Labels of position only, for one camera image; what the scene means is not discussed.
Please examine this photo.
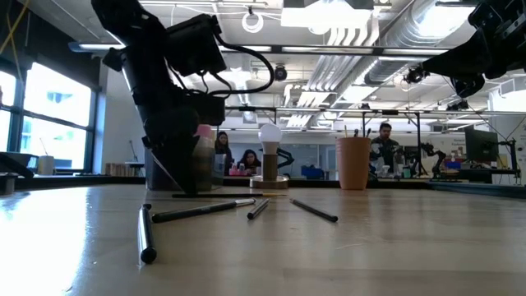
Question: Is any silver ventilation duct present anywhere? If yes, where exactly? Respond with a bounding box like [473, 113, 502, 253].
[303, 0, 436, 104]

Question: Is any white bulb brass lamp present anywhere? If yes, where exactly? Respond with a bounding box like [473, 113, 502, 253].
[249, 123, 290, 190]

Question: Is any black background monitor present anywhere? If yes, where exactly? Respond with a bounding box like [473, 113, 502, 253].
[464, 125, 501, 164]

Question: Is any person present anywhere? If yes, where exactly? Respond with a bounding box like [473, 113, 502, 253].
[368, 122, 406, 178]
[214, 131, 234, 176]
[237, 148, 263, 177]

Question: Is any brown wooden rack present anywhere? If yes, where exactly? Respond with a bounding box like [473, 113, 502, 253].
[104, 162, 145, 178]

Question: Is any black overhead beam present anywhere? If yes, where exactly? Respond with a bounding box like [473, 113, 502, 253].
[67, 40, 451, 57]

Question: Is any orange cup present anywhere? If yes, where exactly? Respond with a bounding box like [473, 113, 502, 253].
[335, 136, 372, 191]

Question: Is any grey plastic bin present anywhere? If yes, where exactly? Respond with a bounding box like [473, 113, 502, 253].
[144, 137, 225, 192]

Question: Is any white ceiling light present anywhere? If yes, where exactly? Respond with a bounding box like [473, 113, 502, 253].
[281, 6, 373, 30]

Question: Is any black ceiling camera fixture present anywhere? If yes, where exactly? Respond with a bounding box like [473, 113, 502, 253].
[404, 65, 431, 86]

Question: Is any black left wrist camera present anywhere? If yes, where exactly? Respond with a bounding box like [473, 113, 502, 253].
[166, 14, 228, 78]

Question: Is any blue crate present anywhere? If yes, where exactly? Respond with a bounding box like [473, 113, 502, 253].
[301, 164, 325, 180]

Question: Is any white ring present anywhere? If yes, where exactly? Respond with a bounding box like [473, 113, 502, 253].
[241, 10, 265, 34]

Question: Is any black window frame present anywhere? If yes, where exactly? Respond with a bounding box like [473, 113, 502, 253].
[0, 57, 102, 178]

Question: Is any white mug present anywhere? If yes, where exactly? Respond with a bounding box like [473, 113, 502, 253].
[37, 155, 56, 177]

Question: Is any yellow hanging cord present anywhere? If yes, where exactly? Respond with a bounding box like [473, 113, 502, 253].
[0, 0, 30, 83]

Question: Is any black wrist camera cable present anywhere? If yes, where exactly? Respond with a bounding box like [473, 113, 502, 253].
[207, 32, 275, 98]

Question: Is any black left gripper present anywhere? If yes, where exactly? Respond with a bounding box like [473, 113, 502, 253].
[139, 92, 227, 195]

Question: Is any large pink paint bottle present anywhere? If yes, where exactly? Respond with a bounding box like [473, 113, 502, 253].
[196, 124, 215, 141]

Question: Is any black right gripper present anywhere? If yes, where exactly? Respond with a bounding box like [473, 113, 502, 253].
[421, 0, 526, 99]

